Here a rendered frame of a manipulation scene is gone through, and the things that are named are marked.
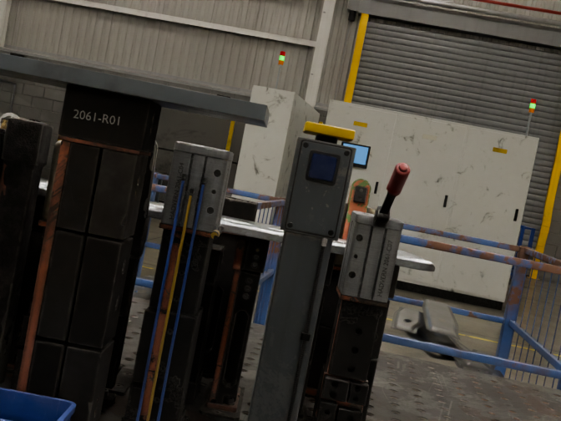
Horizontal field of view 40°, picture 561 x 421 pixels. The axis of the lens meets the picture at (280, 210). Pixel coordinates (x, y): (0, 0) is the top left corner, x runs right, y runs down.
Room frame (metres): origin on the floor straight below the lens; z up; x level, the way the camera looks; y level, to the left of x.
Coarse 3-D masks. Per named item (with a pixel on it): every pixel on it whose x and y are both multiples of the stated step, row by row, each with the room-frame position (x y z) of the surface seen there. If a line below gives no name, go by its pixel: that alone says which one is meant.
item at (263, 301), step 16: (160, 176) 4.26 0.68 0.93; (160, 192) 3.06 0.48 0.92; (240, 192) 4.20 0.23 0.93; (272, 208) 3.72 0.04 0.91; (272, 224) 3.84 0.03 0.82; (272, 256) 4.08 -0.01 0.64; (272, 272) 4.09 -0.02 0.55; (144, 288) 3.67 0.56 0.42; (256, 304) 3.84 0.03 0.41; (256, 320) 3.96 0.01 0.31
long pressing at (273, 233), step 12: (156, 204) 1.31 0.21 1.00; (156, 216) 1.18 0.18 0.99; (228, 216) 1.35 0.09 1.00; (228, 228) 1.18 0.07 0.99; (240, 228) 1.18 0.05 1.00; (252, 228) 1.19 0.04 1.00; (264, 228) 1.25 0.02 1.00; (276, 228) 1.30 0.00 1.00; (276, 240) 1.18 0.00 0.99; (336, 252) 1.18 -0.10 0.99; (408, 252) 1.34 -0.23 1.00; (396, 264) 1.18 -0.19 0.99; (408, 264) 1.18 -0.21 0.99; (420, 264) 1.19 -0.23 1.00; (432, 264) 1.20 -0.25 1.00
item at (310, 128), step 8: (304, 128) 0.92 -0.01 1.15; (312, 128) 0.91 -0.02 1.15; (320, 128) 0.91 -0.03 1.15; (328, 128) 0.91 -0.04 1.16; (336, 128) 0.91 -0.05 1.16; (320, 136) 0.93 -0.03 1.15; (328, 136) 0.93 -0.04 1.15; (336, 136) 0.91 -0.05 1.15; (344, 136) 0.91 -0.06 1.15; (352, 136) 0.91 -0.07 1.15; (336, 144) 0.94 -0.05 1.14
